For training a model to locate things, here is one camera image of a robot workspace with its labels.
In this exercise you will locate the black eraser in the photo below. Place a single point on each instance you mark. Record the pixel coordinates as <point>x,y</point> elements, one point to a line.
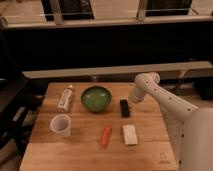
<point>124,107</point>

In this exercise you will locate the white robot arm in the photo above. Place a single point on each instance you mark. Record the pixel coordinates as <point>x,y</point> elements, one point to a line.
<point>196,152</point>

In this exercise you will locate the green bowl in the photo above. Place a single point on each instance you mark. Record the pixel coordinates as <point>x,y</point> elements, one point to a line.
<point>96,98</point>

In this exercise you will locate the orange carrot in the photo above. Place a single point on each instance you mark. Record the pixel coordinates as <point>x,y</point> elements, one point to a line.
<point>105,136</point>

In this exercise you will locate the white bottle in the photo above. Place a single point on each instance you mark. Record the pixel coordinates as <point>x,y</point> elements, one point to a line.
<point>65,99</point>

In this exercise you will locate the white rectangular box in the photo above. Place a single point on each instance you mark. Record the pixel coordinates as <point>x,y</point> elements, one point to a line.
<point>130,136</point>

